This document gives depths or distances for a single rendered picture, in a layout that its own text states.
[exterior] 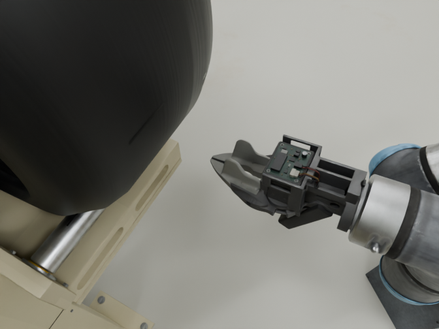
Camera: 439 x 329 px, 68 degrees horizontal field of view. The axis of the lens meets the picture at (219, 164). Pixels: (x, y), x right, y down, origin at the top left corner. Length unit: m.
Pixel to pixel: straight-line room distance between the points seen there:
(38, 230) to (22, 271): 0.20
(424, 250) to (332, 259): 1.16
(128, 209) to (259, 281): 0.93
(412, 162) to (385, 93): 1.70
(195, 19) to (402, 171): 0.38
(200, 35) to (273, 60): 1.89
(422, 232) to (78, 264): 0.52
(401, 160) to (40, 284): 0.57
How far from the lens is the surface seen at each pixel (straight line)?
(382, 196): 0.41
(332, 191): 0.41
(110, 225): 0.64
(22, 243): 0.77
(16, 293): 0.72
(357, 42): 2.57
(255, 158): 0.48
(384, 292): 1.53
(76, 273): 0.63
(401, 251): 0.43
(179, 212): 1.58
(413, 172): 0.57
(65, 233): 0.60
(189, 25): 0.38
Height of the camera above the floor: 1.43
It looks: 57 degrees down
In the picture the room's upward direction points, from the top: straight up
